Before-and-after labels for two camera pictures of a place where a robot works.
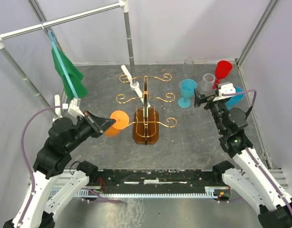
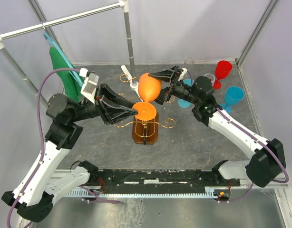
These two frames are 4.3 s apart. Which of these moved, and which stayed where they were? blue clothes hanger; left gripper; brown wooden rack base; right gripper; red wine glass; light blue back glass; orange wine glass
Moved: orange wine glass; left gripper; right gripper; blue clothes hanger
Stayed: light blue back glass; red wine glass; brown wooden rack base
